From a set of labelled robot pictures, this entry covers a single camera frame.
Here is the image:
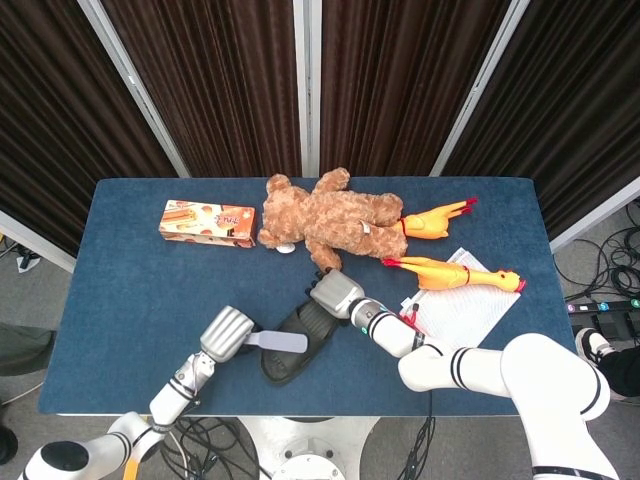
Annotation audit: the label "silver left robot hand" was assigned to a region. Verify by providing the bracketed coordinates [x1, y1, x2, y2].
[198, 304, 257, 364]

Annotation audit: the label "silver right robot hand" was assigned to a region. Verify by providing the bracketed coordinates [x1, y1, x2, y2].
[303, 267, 365, 322]

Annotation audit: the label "grey cleaning brush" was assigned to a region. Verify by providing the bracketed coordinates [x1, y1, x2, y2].
[246, 330, 309, 354]

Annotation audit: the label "black shoe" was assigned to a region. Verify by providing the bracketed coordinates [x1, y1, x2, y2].
[259, 298, 352, 387]

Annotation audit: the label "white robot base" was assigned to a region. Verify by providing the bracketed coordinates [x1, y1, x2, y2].
[238, 416, 382, 480]

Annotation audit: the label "brown plush teddy bear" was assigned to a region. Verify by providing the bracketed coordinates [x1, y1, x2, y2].
[256, 166, 408, 274]

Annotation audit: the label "blue table cloth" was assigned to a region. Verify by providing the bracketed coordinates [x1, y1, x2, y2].
[38, 176, 577, 418]

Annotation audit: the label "orange snack box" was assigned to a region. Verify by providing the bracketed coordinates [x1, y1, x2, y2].
[158, 199, 258, 250]

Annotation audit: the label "yellow rubber chicken toy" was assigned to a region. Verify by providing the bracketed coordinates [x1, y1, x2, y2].
[381, 255, 528, 293]
[398, 196, 479, 245]

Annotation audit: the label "white mesh pouch red trim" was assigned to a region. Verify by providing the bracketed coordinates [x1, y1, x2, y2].
[398, 246, 522, 352]

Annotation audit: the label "dark brown curtain panel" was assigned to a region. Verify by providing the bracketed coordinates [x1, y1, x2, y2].
[0, 0, 179, 257]
[441, 0, 640, 242]
[319, 0, 512, 177]
[99, 0, 303, 179]

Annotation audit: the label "black and white sneaker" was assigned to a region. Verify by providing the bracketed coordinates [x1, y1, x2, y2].
[573, 326, 615, 363]

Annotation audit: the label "black power strip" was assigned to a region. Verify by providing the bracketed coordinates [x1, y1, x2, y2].
[564, 298, 640, 317]

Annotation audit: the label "black trouser leg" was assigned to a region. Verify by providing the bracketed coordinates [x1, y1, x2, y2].
[596, 343, 640, 403]

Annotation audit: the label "black cables under table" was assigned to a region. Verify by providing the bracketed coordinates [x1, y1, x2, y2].
[167, 416, 274, 480]

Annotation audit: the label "white partition post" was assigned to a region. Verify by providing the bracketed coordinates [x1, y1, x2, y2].
[76, 0, 192, 179]
[429, 0, 532, 177]
[291, 0, 323, 179]

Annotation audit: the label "white partition base rail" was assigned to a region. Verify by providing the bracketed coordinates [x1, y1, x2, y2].
[0, 208, 77, 274]
[548, 188, 640, 254]

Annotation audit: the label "black floor cable bundle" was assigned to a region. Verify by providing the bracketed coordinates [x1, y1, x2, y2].
[553, 198, 640, 302]

